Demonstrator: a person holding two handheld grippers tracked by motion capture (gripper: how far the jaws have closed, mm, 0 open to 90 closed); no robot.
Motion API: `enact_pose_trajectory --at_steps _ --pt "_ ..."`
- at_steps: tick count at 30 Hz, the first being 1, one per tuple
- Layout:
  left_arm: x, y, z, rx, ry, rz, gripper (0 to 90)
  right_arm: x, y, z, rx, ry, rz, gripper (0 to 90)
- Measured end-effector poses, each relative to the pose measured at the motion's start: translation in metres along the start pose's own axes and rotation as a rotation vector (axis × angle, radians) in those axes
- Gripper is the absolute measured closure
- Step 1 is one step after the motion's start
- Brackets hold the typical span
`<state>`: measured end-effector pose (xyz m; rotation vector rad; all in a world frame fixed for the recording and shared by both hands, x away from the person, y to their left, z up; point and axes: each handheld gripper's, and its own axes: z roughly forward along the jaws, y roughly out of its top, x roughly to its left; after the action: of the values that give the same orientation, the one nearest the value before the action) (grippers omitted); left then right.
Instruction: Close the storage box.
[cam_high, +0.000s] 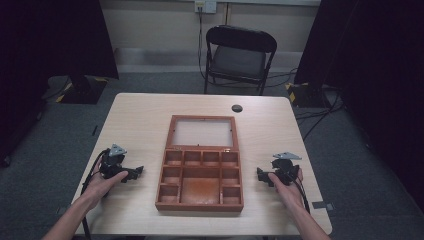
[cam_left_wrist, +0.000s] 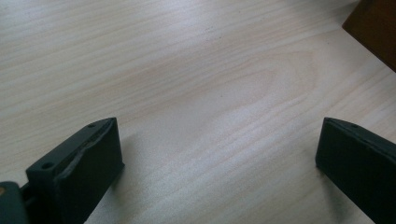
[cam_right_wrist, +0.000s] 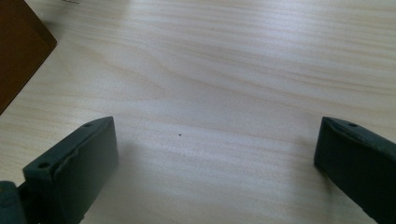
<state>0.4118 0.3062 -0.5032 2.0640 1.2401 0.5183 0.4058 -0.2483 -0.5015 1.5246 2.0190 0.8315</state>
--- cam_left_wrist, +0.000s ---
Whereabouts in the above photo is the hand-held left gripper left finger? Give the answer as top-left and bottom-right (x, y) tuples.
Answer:
(25, 117), (126, 224)

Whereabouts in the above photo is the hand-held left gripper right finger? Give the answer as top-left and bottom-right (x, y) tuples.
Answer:
(315, 117), (396, 224)

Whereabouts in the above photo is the brown wooden box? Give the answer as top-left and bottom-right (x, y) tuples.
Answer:
(341, 0), (396, 73)

